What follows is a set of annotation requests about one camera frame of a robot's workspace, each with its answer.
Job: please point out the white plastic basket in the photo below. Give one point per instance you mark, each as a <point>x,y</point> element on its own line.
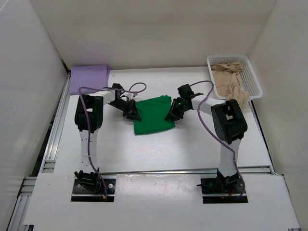
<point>250,81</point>

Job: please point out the aluminium frame rail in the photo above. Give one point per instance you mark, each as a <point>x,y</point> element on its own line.
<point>45,163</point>

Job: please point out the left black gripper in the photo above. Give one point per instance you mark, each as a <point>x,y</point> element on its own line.
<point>132,112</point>

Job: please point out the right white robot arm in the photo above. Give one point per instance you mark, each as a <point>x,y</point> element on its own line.
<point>224,121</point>

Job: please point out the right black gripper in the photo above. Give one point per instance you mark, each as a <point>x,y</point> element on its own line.
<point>173,114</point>

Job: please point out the beige t shirt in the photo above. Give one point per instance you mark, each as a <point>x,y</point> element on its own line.
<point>228,81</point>

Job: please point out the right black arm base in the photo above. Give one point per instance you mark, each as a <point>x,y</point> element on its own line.
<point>221,190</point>

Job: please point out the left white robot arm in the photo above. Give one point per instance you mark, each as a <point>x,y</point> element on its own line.
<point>89,119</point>

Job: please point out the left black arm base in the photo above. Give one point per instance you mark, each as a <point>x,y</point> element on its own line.
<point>90,188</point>

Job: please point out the green t shirt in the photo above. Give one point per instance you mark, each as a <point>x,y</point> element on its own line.
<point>153,113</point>

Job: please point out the purple t shirt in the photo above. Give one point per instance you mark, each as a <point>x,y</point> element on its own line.
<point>92,76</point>

